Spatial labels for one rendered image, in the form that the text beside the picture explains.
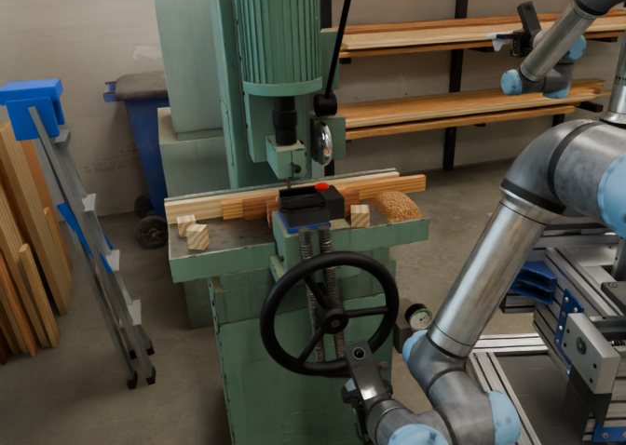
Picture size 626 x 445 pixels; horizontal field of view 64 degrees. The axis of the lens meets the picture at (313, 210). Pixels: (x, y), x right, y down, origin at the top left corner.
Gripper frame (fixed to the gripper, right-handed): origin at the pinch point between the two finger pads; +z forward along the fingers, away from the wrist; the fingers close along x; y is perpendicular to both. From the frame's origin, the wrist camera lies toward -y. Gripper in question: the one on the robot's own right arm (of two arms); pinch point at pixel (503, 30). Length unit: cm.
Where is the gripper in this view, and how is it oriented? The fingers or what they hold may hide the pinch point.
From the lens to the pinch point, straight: 198.7
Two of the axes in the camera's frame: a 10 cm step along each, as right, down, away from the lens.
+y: 1.6, 8.8, 4.5
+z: -2.7, -4.0, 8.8
